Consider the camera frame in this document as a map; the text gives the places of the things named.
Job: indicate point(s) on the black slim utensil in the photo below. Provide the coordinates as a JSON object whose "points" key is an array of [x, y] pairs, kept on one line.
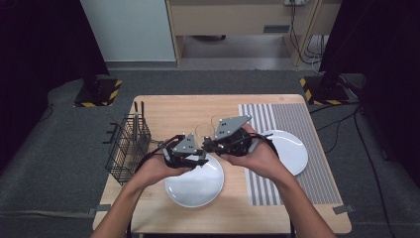
{"points": [[135, 105], [142, 112]]}

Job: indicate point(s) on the grey tape piece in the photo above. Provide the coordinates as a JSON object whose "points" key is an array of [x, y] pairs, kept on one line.
{"points": [[343, 209], [102, 207]]}

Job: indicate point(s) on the black stand post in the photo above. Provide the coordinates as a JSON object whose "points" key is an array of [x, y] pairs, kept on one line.
{"points": [[92, 86], [330, 82]]}

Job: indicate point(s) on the white power strip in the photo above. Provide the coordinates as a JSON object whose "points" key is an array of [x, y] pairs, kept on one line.
{"points": [[295, 2]]}

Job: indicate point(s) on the white round plate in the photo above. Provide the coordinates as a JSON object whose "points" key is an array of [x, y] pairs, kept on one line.
{"points": [[294, 152], [198, 188]]}

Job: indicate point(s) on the grey metal plug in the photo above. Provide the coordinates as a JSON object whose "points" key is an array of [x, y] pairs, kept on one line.
{"points": [[158, 142]]}

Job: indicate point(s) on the grey striped placemat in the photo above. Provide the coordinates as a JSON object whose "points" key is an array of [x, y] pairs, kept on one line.
{"points": [[317, 125]]}

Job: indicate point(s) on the white panel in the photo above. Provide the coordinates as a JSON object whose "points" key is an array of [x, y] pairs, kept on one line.
{"points": [[132, 29]]}

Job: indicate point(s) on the steel slim utensil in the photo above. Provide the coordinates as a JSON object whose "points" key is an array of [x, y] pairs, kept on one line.
{"points": [[136, 125]]}

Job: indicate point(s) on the black curtain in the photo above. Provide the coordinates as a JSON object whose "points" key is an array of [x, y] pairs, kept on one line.
{"points": [[39, 49], [389, 66]]}

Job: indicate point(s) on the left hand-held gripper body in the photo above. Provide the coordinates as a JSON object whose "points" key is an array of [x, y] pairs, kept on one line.
{"points": [[185, 147]]}

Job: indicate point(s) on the person's right hand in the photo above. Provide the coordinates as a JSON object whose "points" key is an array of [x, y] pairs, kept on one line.
{"points": [[261, 162]]}

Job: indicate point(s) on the black yellow-striped stand base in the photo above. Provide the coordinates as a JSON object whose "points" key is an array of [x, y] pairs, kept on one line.
{"points": [[105, 89], [317, 91]]}

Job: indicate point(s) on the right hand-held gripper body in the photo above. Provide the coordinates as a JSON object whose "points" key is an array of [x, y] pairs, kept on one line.
{"points": [[231, 127]]}

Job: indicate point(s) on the light wooden desk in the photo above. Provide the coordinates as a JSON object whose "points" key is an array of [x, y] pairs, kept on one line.
{"points": [[224, 20]]}

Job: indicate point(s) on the person's left hand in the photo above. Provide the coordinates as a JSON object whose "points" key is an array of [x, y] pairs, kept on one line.
{"points": [[158, 173]]}

